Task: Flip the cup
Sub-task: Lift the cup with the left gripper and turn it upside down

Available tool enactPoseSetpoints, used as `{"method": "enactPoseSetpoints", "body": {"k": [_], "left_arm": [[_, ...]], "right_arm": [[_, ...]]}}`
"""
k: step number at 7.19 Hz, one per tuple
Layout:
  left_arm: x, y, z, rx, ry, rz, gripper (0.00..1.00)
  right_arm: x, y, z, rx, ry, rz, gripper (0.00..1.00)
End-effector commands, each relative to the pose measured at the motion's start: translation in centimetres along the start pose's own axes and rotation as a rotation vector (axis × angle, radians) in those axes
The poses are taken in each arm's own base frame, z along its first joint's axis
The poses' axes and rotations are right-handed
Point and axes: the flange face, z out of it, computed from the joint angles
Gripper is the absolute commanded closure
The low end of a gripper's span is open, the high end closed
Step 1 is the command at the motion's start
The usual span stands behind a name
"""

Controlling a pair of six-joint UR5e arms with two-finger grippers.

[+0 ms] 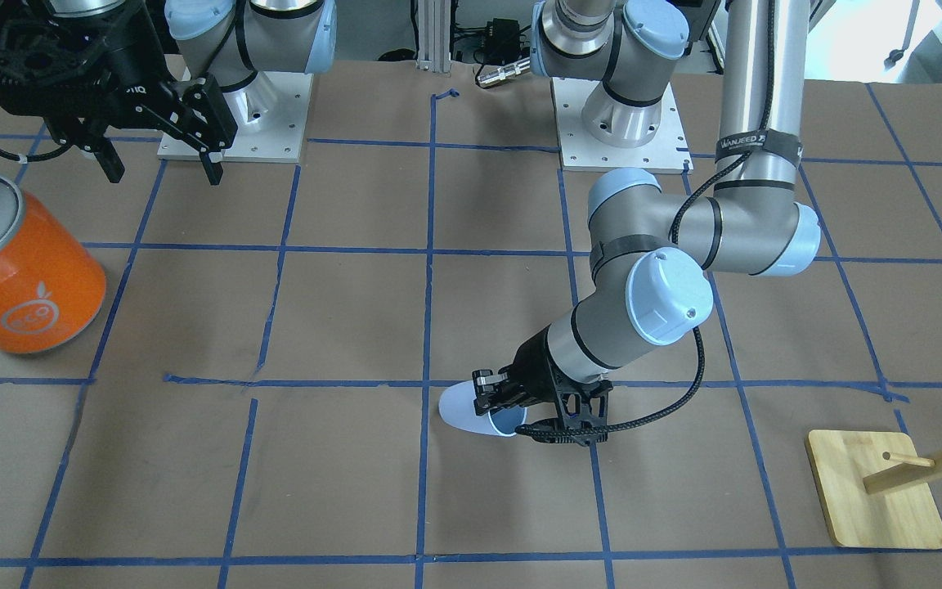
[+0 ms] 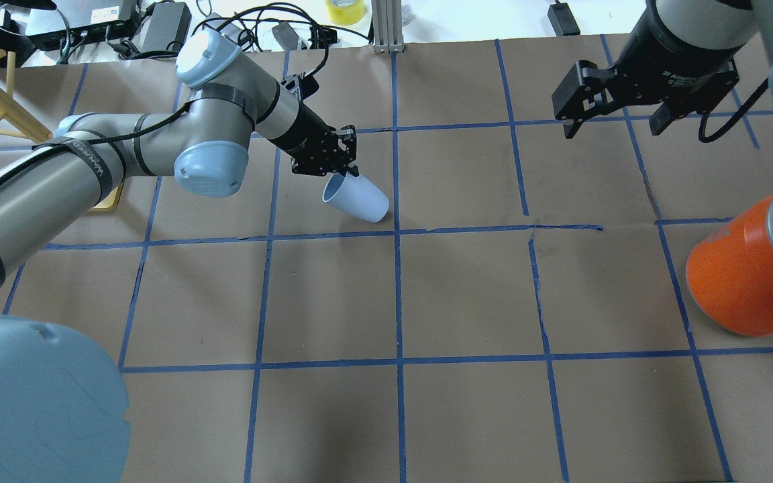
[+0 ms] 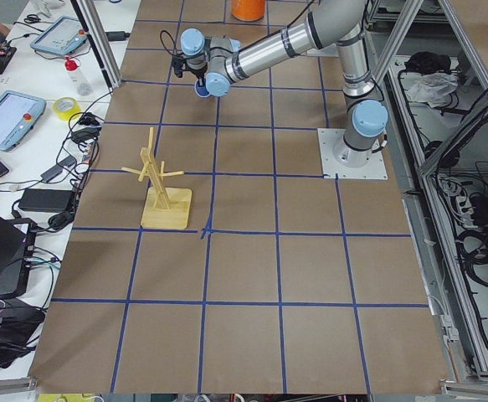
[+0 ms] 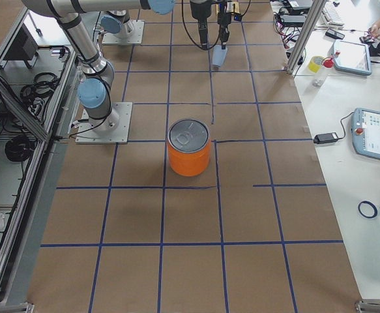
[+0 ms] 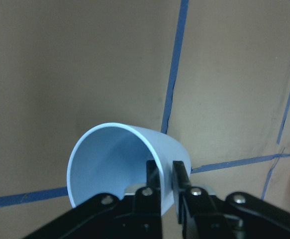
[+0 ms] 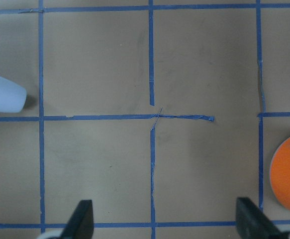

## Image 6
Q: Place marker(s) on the light blue plastic cup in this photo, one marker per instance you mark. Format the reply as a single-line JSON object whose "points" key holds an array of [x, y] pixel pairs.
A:
{"points": [[12, 96]]}

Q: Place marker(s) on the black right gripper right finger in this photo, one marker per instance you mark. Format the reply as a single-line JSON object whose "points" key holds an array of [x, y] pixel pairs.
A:
{"points": [[251, 222]]}

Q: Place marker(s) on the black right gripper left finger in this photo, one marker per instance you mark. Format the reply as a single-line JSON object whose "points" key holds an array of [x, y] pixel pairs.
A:
{"points": [[81, 222]]}

